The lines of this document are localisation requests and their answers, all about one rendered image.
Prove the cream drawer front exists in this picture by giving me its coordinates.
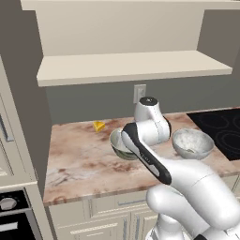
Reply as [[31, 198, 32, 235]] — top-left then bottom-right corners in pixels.
[[88, 189, 152, 220]]

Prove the white wall socket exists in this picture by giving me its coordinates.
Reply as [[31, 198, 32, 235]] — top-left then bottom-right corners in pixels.
[[132, 83, 147, 104]]

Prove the black hob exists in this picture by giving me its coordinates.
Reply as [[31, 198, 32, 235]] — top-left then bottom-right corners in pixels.
[[186, 107, 240, 162]]

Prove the grey cabinet handle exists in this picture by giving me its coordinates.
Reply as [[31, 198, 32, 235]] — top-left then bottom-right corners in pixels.
[[0, 113, 15, 143]]

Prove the black oven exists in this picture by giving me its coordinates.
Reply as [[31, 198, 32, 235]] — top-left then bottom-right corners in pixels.
[[0, 188, 43, 240]]

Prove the cream cupboard front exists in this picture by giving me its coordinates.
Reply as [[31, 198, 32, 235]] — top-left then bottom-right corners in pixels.
[[55, 214, 125, 240]]

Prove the cream tall cabinet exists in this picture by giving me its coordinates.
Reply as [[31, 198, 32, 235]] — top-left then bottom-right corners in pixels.
[[0, 55, 54, 240]]

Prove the grey door handle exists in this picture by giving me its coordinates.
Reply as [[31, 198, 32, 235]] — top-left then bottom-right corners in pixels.
[[134, 215, 143, 240]]

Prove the grey white bowl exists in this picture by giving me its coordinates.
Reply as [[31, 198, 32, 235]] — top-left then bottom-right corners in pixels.
[[171, 127, 216, 160]]

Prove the grey oven knob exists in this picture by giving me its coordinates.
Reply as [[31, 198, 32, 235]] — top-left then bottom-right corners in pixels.
[[0, 197, 19, 211]]

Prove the yellow cheese wedge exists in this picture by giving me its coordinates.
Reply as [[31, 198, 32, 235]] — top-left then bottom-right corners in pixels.
[[92, 120, 106, 133]]

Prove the cream wall shelf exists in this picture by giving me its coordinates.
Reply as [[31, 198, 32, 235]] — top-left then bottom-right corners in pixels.
[[20, 0, 240, 12], [36, 50, 234, 88]]

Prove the grey bowl with green rim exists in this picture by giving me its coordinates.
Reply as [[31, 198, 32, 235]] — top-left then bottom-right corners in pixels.
[[109, 127, 139, 161]]

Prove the cream cupboard door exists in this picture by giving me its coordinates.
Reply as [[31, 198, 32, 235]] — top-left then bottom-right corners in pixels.
[[223, 173, 240, 199], [128, 208, 161, 240]]

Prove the grey drawer handle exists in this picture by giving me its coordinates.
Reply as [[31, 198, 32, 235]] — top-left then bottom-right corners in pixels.
[[117, 199, 148, 207]]

